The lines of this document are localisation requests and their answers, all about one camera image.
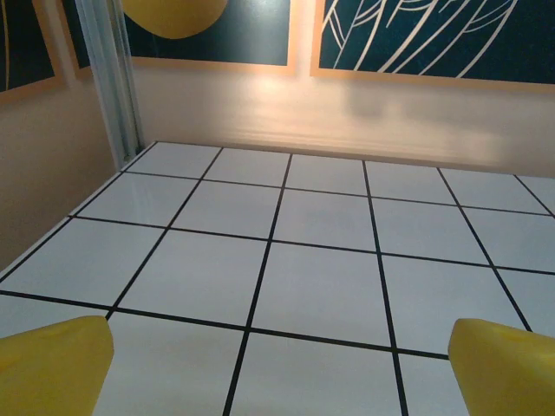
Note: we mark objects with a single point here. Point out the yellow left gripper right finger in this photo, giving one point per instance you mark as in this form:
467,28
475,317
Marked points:
507,372

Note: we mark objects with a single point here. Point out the aluminium corner post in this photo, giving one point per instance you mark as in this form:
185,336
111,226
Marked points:
112,86

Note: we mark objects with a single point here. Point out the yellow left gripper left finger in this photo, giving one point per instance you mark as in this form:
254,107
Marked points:
52,368

